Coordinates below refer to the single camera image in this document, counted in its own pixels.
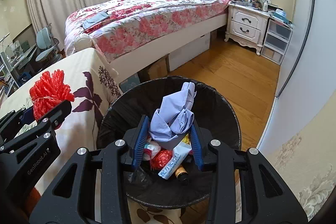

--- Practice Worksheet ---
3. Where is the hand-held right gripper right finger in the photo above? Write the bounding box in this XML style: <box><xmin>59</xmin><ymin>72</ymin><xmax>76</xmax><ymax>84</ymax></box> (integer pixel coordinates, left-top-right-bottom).
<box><xmin>189</xmin><ymin>119</ymin><xmax>309</xmax><ymax>224</ymax></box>

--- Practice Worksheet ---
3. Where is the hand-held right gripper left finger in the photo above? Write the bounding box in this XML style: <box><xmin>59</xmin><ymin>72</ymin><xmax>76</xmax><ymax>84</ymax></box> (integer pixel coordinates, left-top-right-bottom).
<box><xmin>29</xmin><ymin>114</ymin><xmax>151</xmax><ymax>224</ymax></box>

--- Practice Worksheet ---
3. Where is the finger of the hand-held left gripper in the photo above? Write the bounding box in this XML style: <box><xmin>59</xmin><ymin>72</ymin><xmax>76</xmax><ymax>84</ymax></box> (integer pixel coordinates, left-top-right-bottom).
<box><xmin>37</xmin><ymin>101</ymin><xmax>72</xmax><ymax>136</ymax></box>
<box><xmin>0</xmin><ymin>108</ymin><xmax>34</xmax><ymax>143</ymax></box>

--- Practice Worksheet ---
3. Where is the white plastic bag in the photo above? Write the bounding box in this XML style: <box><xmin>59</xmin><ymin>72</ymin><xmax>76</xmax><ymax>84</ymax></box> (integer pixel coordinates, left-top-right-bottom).
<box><xmin>143</xmin><ymin>139</ymin><xmax>160</xmax><ymax>159</ymax></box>

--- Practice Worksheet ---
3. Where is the red foam fruit net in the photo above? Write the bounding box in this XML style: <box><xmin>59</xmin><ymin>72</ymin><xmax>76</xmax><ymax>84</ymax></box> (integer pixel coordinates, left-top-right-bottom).
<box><xmin>29</xmin><ymin>69</ymin><xmax>75</xmax><ymax>121</ymax></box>

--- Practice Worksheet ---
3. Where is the red plastic bag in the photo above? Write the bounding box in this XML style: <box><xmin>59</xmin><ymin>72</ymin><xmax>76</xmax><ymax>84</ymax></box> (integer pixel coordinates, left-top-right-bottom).
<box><xmin>151</xmin><ymin>149</ymin><xmax>174</xmax><ymax>170</ymax></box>

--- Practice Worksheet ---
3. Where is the grey milk powder sachet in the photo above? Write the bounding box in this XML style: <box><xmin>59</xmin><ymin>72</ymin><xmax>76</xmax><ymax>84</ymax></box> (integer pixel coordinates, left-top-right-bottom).
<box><xmin>158</xmin><ymin>144</ymin><xmax>192</xmax><ymax>180</ymax></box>

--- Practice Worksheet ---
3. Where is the small brown glass bottle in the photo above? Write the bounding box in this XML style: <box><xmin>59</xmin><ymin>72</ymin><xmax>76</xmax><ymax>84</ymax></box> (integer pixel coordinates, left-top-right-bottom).
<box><xmin>175</xmin><ymin>165</ymin><xmax>190</xmax><ymax>186</ymax></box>

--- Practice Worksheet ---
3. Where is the black trash bin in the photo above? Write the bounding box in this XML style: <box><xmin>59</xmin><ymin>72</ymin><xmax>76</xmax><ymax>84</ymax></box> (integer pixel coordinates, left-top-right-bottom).
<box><xmin>97</xmin><ymin>76</ymin><xmax>242</xmax><ymax>207</ymax></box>

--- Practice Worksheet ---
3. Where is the floral tablecloth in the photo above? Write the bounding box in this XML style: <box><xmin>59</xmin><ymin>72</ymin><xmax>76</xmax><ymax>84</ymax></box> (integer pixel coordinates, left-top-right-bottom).
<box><xmin>0</xmin><ymin>48</ymin><xmax>189</xmax><ymax>224</ymax></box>

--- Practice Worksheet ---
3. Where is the grey green flat box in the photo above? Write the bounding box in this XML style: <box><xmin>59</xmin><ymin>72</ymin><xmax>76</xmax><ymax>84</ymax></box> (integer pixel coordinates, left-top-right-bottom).
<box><xmin>119</xmin><ymin>73</ymin><xmax>142</xmax><ymax>96</ymax></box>

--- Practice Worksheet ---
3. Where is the grey study desk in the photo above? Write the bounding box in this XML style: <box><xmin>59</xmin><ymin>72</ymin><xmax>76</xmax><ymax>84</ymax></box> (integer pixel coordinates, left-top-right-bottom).
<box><xmin>0</xmin><ymin>40</ymin><xmax>37</xmax><ymax>77</ymax></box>

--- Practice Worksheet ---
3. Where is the cardboard box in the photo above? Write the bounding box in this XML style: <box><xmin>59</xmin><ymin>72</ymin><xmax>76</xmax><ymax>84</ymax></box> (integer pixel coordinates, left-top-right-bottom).
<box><xmin>139</xmin><ymin>55</ymin><xmax>170</xmax><ymax>81</ymax></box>

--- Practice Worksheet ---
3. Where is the pale blue desk chair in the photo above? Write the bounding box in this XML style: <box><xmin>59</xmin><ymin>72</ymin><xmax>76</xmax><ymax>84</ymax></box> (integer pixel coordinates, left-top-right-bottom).
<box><xmin>34</xmin><ymin>27</ymin><xmax>63</xmax><ymax>64</ymax></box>

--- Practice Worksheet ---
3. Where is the white storage box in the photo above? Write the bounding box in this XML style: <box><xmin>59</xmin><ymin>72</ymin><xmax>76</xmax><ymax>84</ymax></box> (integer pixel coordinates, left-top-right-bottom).
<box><xmin>168</xmin><ymin>32</ymin><xmax>212</xmax><ymax>72</ymax></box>

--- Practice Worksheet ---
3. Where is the grey folded cloth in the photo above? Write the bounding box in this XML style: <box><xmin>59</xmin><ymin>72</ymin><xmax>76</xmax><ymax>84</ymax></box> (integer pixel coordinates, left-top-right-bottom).
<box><xmin>82</xmin><ymin>11</ymin><xmax>110</xmax><ymax>29</ymax></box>

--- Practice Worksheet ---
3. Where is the clear plastic drawer unit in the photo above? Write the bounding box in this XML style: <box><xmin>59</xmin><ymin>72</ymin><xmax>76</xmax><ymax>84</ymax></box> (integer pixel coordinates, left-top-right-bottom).
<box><xmin>261</xmin><ymin>18</ymin><xmax>293</xmax><ymax>65</ymax></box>

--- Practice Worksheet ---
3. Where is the white nightstand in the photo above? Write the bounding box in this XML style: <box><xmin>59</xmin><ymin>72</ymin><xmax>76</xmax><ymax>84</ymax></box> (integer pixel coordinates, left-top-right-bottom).
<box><xmin>224</xmin><ymin>2</ymin><xmax>271</xmax><ymax>55</ymax></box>

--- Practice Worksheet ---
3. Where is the pink floral quilt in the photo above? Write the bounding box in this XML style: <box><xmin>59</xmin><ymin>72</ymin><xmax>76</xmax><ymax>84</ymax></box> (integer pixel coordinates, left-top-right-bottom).
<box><xmin>64</xmin><ymin>0</ymin><xmax>233</xmax><ymax>62</ymax></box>

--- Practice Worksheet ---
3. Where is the grey fabric wardrobe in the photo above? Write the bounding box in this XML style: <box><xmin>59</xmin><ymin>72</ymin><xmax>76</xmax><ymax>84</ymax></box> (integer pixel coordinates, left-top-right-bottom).
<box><xmin>256</xmin><ymin>0</ymin><xmax>336</xmax><ymax>151</ymax></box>

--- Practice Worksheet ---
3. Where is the blue box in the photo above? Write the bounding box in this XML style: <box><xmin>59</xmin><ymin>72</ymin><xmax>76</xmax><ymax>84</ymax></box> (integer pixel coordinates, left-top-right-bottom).
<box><xmin>270</xmin><ymin>9</ymin><xmax>293</xmax><ymax>25</ymax></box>

